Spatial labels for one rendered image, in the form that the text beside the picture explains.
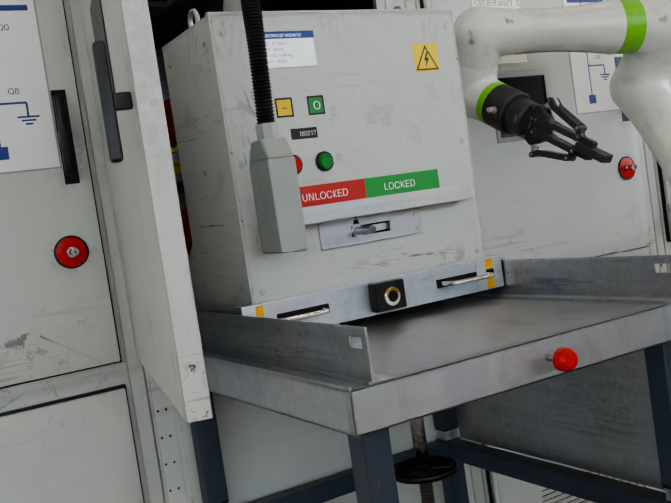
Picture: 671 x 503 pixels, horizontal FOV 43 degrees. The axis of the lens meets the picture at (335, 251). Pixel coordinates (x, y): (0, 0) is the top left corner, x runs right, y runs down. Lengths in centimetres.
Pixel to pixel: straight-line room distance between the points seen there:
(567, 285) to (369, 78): 50
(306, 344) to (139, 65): 42
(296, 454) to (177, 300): 82
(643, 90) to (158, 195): 134
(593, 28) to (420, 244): 65
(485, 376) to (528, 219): 98
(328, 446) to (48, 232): 70
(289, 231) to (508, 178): 86
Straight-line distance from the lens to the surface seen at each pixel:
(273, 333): 125
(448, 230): 160
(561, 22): 192
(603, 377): 155
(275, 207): 129
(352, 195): 149
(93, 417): 160
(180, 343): 101
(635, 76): 209
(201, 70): 146
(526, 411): 172
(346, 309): 146
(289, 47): 147
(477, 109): 185
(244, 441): 172
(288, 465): 177
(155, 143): 101
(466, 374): 112
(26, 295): 155
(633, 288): 145
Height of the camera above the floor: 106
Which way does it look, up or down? 3 degrees down
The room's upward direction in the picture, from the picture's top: 8 degrees counter-clockwise
